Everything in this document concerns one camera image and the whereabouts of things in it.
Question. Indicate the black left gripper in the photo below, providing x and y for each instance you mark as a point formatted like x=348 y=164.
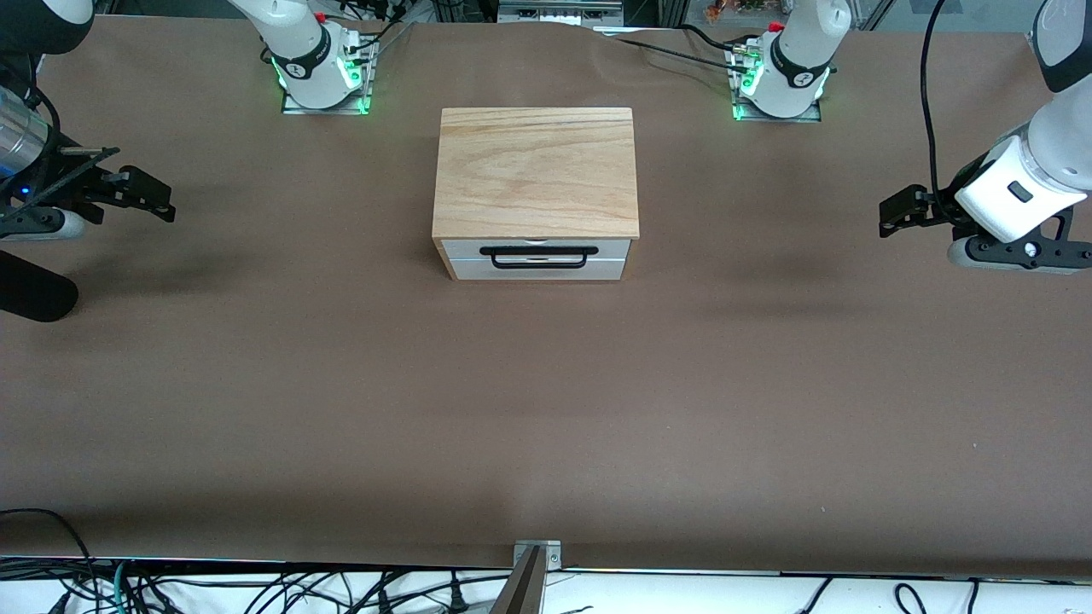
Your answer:
x=932 y=208

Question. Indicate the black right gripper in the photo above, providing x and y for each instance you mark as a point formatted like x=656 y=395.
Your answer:
x=78 y=189

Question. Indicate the white-fronted wooden drawer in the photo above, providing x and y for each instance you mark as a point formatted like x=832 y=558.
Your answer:
x=456 y=249

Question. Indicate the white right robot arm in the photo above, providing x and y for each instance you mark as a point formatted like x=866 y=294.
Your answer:
x=299 y=51

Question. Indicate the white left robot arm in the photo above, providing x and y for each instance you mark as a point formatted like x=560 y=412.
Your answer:
x=1049 y=145

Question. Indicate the wooden drawer cabinet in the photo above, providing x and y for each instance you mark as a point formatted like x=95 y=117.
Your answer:
x=536 y=170

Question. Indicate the black foam cylinder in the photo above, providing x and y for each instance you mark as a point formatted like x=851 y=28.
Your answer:
x=34 y=294

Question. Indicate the grey background device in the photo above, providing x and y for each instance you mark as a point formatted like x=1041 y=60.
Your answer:
x=559 y=10

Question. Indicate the brown paper table cover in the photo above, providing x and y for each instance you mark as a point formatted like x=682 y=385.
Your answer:
x=546 y=409

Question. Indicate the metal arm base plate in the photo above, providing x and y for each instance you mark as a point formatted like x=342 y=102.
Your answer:
x=363 y=85
x=738 y=107

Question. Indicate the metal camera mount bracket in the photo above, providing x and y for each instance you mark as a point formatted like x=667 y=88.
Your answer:
x=553 y=554

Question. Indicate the grey-brown camera mount beam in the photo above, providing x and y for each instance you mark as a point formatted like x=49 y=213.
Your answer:
x=522 y=593

